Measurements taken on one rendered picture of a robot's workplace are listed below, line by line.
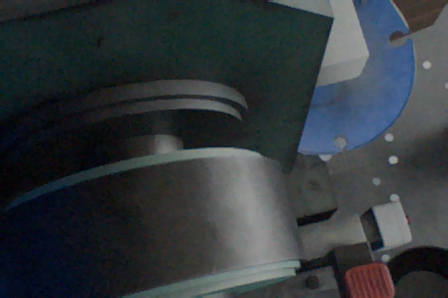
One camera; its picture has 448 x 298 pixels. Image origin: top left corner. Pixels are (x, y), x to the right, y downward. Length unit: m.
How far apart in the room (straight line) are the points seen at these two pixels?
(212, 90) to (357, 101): 0.57
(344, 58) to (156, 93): 0.14
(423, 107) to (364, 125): 0.96
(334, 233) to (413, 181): 0.75
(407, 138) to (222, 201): 1.54
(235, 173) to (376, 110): 0.60
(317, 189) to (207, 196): 0.79
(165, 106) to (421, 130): 1.55
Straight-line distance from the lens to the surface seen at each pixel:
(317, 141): 0.95
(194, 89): 0.35
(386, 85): 0.89
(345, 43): 0.43
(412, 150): 1.83
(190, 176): 0.31
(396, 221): 1.13
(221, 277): 0.31
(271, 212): 0.34
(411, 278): 1.77
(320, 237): 1.09
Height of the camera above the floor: 1.72
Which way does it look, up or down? 75 degrees down
